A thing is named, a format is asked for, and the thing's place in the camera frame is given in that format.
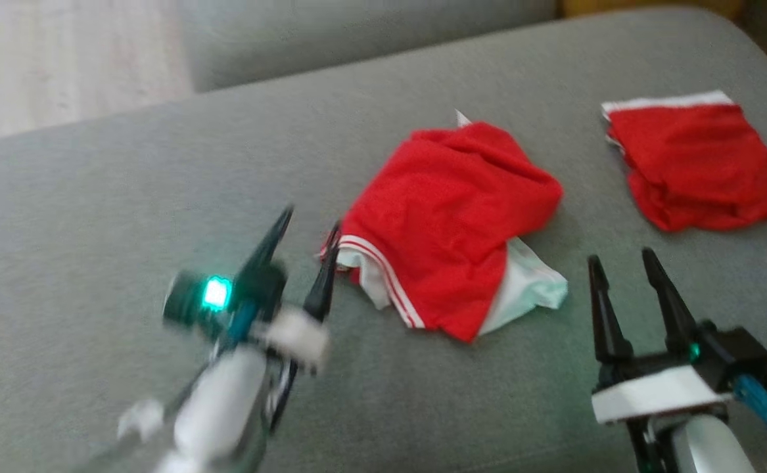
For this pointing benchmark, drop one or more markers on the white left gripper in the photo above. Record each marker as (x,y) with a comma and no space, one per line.
(291,335)

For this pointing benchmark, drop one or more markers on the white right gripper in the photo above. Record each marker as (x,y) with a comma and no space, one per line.
(652,391)

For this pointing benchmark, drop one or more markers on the red white basketball jersey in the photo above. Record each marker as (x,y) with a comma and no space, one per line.
(449,210)

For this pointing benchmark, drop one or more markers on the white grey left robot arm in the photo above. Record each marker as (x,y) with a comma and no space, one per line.
(219,407)

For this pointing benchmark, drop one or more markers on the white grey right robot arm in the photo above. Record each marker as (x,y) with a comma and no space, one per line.
(705,447)

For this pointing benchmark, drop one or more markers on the red shorts with white band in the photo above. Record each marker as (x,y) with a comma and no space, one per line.
(698,164)

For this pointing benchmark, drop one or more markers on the grey fabric sofa seat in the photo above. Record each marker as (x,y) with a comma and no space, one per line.
(94,230)

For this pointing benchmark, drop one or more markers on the grey sofa cushion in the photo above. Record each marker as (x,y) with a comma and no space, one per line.
(357,33)

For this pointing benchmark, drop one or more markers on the yellow cushion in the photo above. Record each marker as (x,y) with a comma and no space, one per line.
(646,5)

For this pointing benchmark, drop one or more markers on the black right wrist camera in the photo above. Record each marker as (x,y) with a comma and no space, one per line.
(741,355)

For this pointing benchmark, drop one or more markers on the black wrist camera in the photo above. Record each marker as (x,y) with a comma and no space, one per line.
(192,302)
(741,355)

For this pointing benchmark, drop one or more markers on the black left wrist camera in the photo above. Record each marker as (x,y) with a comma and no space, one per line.
(192,302)

